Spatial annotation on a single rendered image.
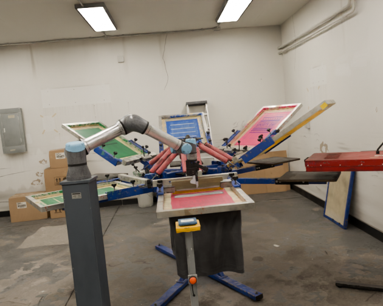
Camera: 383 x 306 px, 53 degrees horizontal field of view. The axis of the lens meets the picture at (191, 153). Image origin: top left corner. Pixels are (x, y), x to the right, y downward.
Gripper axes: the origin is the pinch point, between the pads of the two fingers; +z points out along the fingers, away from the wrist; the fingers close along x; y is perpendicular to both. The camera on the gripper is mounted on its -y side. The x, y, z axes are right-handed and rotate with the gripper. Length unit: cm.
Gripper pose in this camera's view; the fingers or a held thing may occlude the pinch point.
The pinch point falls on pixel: (197, 185)
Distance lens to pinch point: 284.5
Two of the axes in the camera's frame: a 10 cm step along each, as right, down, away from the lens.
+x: 0.6, 1.0, -9.9
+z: 0.9, 9.9, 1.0
